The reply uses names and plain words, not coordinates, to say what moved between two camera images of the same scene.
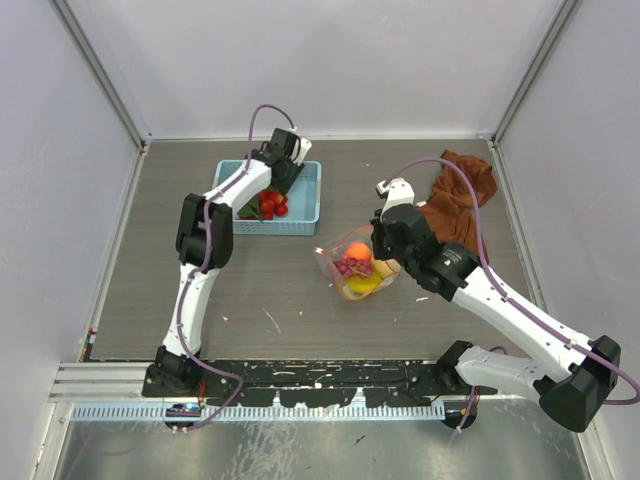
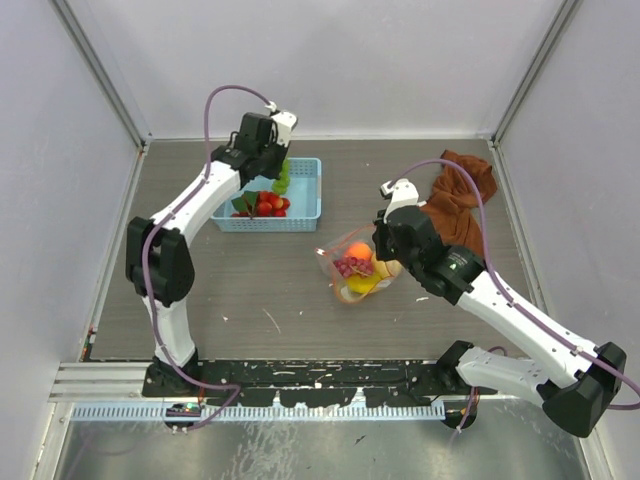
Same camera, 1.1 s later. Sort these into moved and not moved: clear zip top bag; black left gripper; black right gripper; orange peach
Moved: black left gripper
Not moved: black right gripper; clear zip top bag; orange peach
